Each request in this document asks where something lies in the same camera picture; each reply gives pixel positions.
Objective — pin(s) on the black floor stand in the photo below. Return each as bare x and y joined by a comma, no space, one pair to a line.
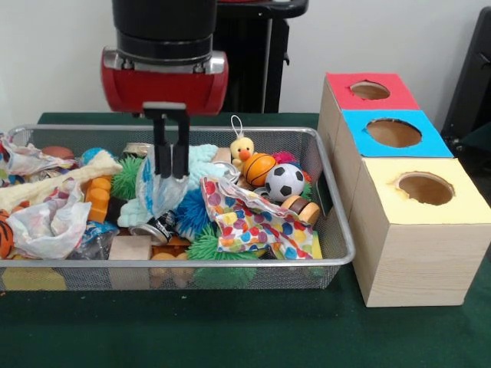
472,84

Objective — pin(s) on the black drink can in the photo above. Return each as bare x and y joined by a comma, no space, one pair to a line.
153,228

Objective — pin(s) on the wooden box with three holes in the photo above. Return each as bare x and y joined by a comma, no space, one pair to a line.
414,261

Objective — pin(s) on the mint green knit cloth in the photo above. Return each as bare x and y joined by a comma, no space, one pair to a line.
207,162

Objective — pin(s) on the green spiky ball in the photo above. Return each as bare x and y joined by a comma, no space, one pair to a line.
126,178

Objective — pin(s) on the shallow clear mesh bin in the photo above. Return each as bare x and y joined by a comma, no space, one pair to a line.
253,276

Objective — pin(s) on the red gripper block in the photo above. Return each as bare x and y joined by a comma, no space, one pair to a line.
165,90

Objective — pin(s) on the cream cloth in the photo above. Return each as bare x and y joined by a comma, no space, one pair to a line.
54,185

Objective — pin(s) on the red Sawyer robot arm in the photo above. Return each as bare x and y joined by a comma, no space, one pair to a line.
165,27

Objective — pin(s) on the colourful polka-dot cloth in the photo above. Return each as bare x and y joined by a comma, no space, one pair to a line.
249,224

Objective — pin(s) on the dark green tablecloth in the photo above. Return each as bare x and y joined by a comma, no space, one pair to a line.
230,330

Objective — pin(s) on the clear plastic bottle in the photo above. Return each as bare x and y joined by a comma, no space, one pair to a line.
161,198

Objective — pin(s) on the small orange basketball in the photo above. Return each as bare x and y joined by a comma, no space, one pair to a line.
259,169

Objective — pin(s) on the white plastic bag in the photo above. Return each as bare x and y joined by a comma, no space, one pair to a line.
50,226

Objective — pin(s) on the small soccer ball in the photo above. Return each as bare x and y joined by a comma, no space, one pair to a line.
285,182

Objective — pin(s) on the yellow duck toy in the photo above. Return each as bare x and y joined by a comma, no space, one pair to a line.
242,147

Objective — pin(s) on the wooden burger toy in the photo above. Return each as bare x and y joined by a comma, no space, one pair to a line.
303,208

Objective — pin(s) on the dark green side table cloth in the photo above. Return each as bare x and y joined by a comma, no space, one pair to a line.
477,138

